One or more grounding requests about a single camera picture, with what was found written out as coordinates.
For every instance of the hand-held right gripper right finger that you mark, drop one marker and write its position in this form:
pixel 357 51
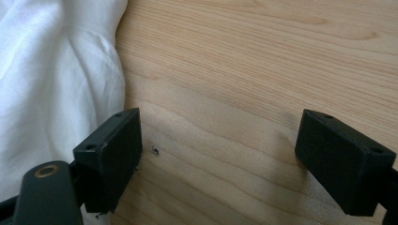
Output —
pixel 344 168

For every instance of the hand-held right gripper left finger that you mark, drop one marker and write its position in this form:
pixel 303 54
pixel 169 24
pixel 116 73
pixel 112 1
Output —
pixel 109 162

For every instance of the white skirt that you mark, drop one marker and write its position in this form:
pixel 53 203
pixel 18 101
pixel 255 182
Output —
pixel 56 87

